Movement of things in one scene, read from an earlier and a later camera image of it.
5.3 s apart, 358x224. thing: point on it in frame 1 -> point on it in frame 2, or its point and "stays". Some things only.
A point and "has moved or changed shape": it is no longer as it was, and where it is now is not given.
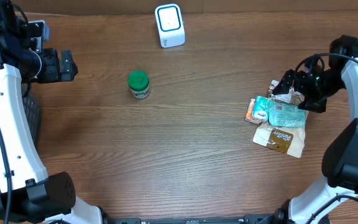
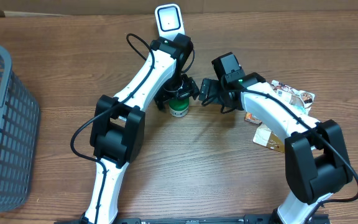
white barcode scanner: [170, 25] stays
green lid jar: [138, 81] has moved or changed shape
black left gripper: [56, 73] -> [191, 89]
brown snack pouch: [289, 140] stays
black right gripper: [301, 78] -> [214, 86]
